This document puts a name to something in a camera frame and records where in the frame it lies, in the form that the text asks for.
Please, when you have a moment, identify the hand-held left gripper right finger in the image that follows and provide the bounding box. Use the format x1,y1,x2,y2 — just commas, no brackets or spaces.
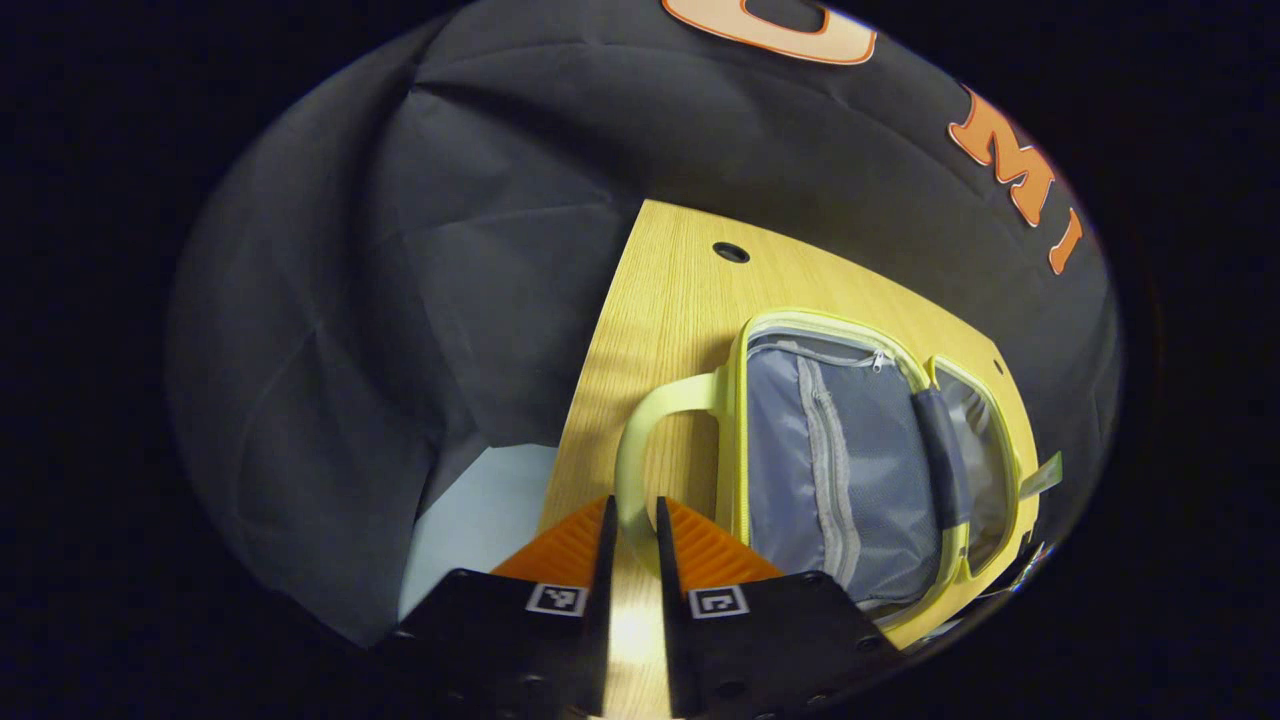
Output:
655,497,906,719

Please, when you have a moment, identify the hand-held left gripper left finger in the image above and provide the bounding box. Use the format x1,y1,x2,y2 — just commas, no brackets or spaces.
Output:
375,495,619,720

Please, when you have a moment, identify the pale yellow suitcase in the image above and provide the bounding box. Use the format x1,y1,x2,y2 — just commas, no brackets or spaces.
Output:
613,308,1041,651

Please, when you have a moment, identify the clear skin care sachet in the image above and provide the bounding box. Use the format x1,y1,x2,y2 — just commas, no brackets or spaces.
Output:
1018,452,1064,499

